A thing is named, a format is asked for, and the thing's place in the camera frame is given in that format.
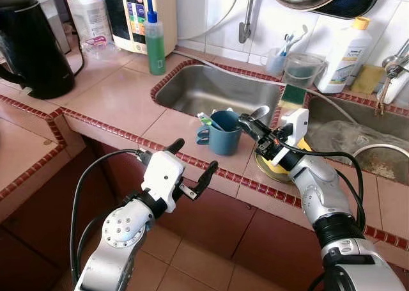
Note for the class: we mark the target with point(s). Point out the blue mug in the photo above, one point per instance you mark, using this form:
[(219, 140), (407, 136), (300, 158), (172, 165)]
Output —
[(223, 137)]

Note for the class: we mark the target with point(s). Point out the steel bowl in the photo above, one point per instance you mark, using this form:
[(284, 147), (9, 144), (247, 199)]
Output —
[(275, 178)]

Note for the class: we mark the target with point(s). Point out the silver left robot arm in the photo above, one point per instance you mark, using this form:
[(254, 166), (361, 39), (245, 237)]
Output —
[(121, 240)]

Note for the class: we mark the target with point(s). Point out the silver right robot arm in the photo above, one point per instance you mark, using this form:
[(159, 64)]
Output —
[(326, 188)]

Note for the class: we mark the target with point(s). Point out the green white utensil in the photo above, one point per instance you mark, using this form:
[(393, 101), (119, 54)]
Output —
[(208, 119)]

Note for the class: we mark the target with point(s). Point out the green yellow sponge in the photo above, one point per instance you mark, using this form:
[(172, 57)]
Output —
[(294, 96)]

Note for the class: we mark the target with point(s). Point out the small steel sink basin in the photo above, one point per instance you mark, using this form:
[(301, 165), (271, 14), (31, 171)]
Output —
[(211, 89)]

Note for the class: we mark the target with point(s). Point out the clear toothbrush cup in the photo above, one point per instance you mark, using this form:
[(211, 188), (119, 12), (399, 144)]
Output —
[(275, 62)]

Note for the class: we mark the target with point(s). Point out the clear plastic jug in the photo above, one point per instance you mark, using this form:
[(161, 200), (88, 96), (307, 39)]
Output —
[(303, 70)]

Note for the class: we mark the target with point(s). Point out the clear plastic bag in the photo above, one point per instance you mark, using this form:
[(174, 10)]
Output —
[(351, 137)]

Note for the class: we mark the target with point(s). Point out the large steel sink basin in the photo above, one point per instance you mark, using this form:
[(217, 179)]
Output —
[(358, 118)]

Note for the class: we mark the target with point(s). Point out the blue white toothbrush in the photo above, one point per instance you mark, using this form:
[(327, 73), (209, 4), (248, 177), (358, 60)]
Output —
[(291, 41)]

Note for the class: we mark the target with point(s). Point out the green dish soap bottle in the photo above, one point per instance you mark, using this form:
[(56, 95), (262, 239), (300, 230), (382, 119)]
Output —
[(155, 48)]

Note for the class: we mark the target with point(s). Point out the white detergent bottle yellow cap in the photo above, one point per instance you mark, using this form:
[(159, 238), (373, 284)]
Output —
[(342, 61)]

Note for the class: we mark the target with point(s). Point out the thin white water tube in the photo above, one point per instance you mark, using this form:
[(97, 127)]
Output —
[(220, 20)]

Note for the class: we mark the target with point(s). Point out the steel strainer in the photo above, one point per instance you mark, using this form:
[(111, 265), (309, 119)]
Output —
[(383, 166)]

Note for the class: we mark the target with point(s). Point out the yellow scouring pad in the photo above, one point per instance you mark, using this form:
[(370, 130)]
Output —
[(365, 78)]

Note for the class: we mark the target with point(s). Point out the beige water purifier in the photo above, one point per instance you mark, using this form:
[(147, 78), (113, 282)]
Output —
[(131, 16)]

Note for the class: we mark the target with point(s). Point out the chrome sink faucet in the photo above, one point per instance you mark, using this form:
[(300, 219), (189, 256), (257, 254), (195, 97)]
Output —
[(396, 67)]

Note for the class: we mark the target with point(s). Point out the clear bottle white cap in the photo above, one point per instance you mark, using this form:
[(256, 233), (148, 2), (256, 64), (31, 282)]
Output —
[(89, 16)]

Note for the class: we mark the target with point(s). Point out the black electric kettle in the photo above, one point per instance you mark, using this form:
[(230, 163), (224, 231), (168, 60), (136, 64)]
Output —
[(32, 48)]

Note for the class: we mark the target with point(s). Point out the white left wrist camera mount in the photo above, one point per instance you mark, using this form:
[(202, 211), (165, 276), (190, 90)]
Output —
[(163, 176)]

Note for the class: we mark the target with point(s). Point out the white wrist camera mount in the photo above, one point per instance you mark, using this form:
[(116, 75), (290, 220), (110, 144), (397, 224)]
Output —
[(163, 176), (296, 128)]

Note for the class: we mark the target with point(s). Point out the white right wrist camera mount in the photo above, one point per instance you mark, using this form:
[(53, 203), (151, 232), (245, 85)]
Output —
[(296, 128)]

